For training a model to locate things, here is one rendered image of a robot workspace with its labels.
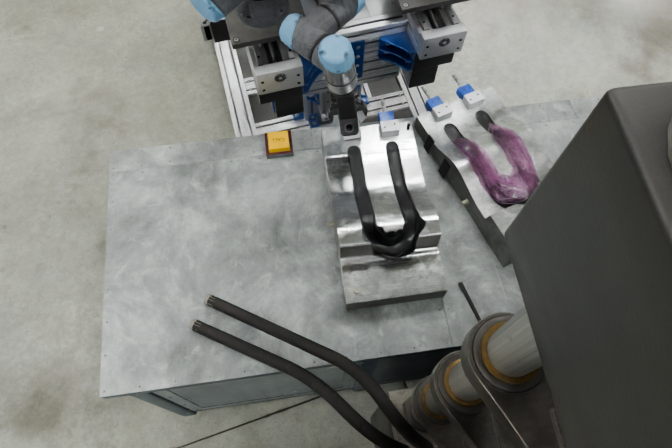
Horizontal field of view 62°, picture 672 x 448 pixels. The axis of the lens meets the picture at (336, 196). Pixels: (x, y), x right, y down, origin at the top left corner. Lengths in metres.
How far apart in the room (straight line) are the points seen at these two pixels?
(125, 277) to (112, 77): 1.61
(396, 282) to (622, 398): 1.12
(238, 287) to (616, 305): 1.26
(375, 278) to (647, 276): 1.17
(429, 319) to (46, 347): 1.59
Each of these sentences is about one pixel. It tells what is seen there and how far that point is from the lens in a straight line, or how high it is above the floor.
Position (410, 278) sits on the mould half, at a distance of 1.47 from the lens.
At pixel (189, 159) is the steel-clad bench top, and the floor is 0.80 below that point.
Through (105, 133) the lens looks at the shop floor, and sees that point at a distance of 2.86.
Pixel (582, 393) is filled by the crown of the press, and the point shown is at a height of 1.86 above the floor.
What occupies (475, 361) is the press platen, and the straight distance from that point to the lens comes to 0.73.
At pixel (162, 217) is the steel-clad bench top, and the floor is 0.80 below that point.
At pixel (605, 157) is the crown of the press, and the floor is 1.98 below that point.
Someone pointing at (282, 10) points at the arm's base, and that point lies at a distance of 1.67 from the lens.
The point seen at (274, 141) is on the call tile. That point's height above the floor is 0.84.
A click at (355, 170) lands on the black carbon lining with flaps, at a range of 1.56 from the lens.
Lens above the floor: 2.24
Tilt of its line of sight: 64 degrees down
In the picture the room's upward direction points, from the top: 1 degrees clockwise
